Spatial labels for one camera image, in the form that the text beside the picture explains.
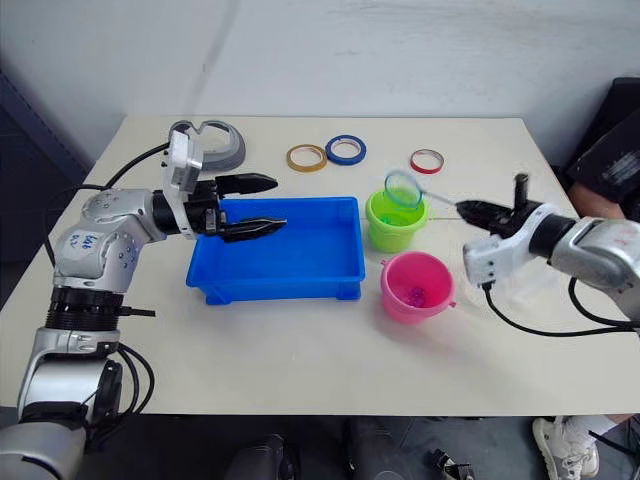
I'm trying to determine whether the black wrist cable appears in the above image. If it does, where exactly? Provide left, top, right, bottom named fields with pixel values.
left=480, top=276, right=640, bottom=338
left=43, top=143, right=172, bottom=269

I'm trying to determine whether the dark grey cabinet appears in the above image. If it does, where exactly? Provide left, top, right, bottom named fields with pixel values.
left=0, top=67, right=97, bottom=311

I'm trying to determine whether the grey curved plastic part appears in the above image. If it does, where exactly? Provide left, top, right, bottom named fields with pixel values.
left=168, top=119, right=247, bottom=174

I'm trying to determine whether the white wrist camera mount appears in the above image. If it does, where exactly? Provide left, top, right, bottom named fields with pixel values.
left=160, top=128, right=207, bottom=240
left=461, top=201, right=552, bottom=292

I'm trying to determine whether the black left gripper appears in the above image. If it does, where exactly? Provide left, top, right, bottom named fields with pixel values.
left=183, top=172, right=289, bottom=245

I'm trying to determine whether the small black device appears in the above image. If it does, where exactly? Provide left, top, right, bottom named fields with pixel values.
left=424, top=447, right=476, bottom=480

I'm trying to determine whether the yellow tape roll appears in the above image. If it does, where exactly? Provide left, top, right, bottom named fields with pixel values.
left=286, top=144, right=329, bottom=174

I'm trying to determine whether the blue plastic tub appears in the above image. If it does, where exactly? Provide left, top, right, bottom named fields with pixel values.
left=185, top=195, right=367, bottom=306

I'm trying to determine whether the blue tape roll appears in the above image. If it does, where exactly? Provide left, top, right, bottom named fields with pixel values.
left=324, top=134, right=369, bottom=166

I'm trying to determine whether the small blue-rimmed fishing net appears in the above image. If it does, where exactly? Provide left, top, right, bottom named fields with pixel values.
left=383, top=168, right=459, bottom=210

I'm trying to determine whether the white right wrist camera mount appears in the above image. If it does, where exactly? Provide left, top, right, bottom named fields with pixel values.
left=461, top=201, right=552, bottom=292

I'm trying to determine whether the person in black clothes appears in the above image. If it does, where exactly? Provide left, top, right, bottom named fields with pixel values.
left=565, top=76, right=640, bottom=222

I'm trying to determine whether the green plastic bucket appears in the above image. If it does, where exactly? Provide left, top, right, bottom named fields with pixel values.
left=364, top=188, right=435, bottom=254

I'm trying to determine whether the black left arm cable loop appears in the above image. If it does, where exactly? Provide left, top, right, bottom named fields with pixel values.
left=82, top=343, right=157, bottom=442

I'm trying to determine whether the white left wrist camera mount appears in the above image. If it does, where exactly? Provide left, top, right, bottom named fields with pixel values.
left=160, top=128, right=207, bottom=240

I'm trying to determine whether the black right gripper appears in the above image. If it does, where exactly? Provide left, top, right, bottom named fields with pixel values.
left=457, top=172, right=545, bottom=240

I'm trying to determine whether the red tape roll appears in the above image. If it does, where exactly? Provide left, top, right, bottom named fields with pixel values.
left=409, top=148, right=445, bottom=175

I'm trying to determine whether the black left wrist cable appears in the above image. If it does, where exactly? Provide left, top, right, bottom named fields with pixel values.
left=43, top=143, right=172, bottom=269

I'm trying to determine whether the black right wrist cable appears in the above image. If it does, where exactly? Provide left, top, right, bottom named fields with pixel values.
left=480, top=276, right=640, bottom=338

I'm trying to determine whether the white sneaker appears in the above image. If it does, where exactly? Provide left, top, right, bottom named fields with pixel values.
left=531, top=415, right=601, bottom=479

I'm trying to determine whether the pink plastic bucket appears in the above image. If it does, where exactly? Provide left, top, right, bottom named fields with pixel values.
left=378, top=250, right=458, bottom=326

